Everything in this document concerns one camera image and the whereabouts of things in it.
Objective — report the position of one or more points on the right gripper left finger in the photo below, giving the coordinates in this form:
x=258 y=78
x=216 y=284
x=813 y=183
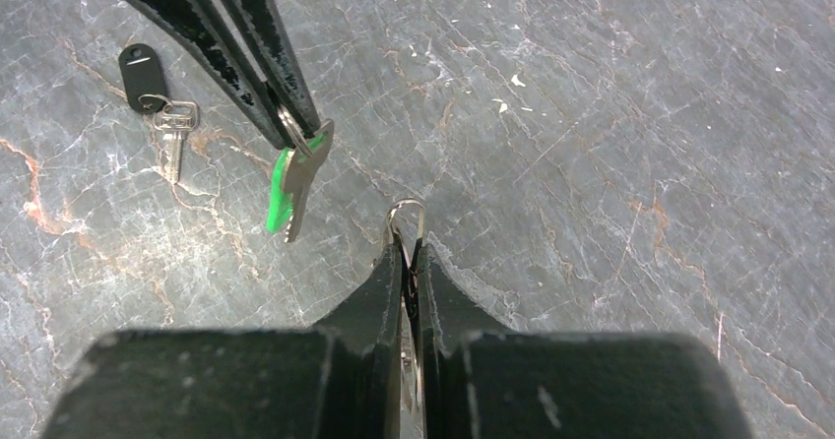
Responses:
x=339 y=378

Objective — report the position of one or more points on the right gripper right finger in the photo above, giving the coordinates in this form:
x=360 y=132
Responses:
x=483 y=380

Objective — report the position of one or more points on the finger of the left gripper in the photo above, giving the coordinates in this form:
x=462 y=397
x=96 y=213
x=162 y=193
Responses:
x=262 y=29
x=209 y=35

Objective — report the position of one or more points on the keyring with bunch of keys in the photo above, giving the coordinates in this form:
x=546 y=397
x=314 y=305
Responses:
x=411 y=360

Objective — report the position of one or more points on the key with green tag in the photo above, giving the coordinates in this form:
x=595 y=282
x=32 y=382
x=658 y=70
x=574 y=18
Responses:
x=293 y=175

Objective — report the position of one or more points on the key with black tag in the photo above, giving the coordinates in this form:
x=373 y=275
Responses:
x=147 y=94

